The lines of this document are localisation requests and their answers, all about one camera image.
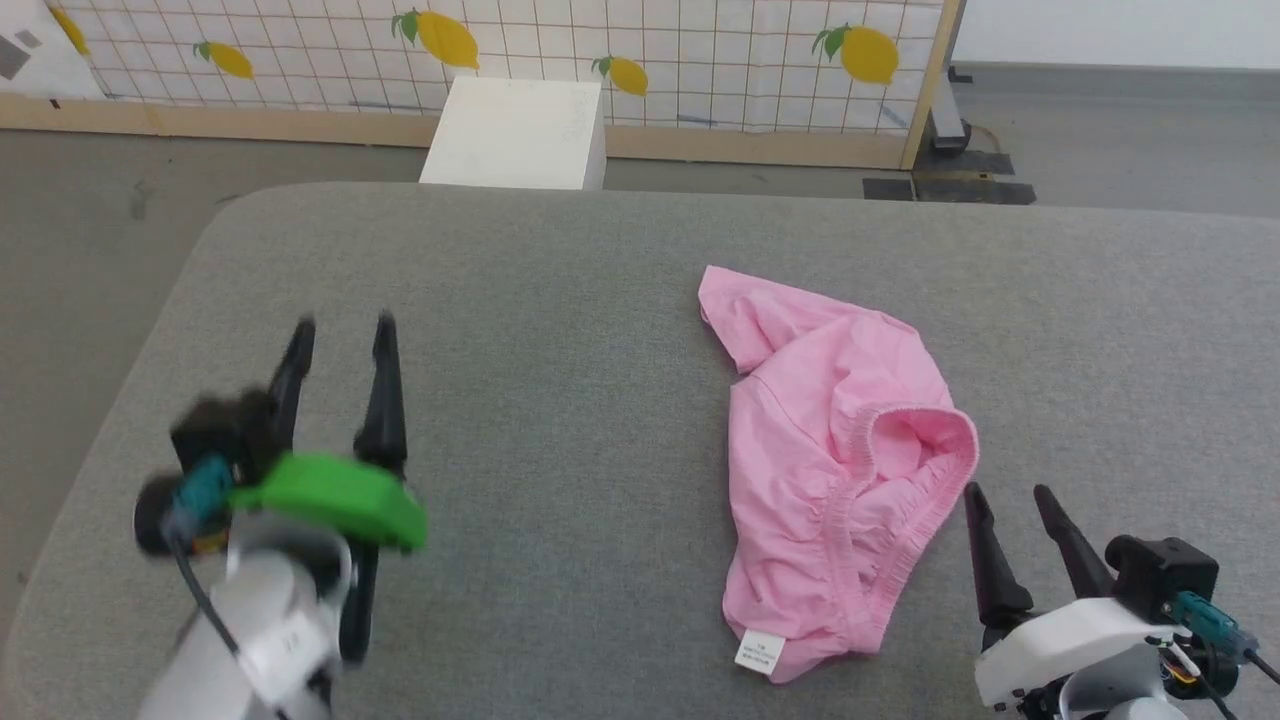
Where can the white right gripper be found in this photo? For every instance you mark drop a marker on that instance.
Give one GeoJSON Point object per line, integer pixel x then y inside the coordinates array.
{"type": "Point", "coordinates": [1070, 640]}

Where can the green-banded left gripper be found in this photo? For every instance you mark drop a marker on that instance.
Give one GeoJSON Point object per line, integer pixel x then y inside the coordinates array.
{"type": "Point", "coordinates": [330, 500]}

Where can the pink garment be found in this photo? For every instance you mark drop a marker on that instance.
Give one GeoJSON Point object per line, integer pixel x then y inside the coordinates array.
{"type": "Point", "coordinates": [830, 450]}

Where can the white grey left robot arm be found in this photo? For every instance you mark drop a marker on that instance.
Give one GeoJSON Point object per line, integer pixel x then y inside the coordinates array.
{"type": "Point", "coordinates": [262, 620]}

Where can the grey fabric sofa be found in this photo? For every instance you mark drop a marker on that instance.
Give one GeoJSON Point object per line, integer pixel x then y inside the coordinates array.
{"type": "Point", "coordinates": [560, 400]}

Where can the white box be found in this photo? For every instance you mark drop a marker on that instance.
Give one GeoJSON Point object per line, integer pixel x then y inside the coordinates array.
{"type": "Point", "coordinates": [515, 135]}

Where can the black floor tape patches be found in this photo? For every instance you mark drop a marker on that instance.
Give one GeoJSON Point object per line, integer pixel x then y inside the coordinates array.
{"type": "Point", "coordinates": [950, 188]}

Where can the white board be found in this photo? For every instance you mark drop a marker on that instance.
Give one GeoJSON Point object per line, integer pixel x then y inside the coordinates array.
{"type": "Point", "coordinates": [40, 55]}

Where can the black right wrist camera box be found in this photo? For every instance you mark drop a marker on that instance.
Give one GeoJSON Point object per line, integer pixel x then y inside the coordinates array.
{"type": "Point", "coordinates": [1160, 575]}

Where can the lemon-print partition with wooden frame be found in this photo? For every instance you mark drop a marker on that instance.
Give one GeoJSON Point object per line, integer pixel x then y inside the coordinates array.
{"type": "Point", "coordinates": [700, 60]}

